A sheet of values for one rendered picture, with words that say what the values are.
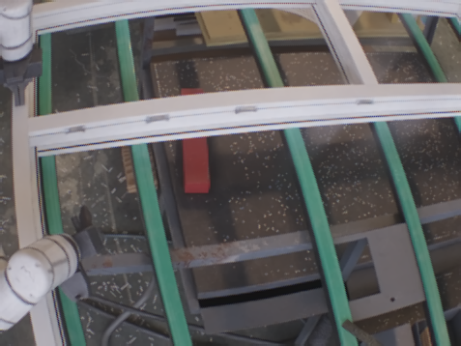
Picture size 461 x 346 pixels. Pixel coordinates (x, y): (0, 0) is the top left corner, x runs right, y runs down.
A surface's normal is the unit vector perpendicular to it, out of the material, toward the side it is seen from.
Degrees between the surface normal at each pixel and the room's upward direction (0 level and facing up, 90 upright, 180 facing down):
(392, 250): 0
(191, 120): 90
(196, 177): 0
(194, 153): 0
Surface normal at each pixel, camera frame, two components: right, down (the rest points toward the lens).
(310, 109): 0.20, 0.81
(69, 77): 0.10, -0.58
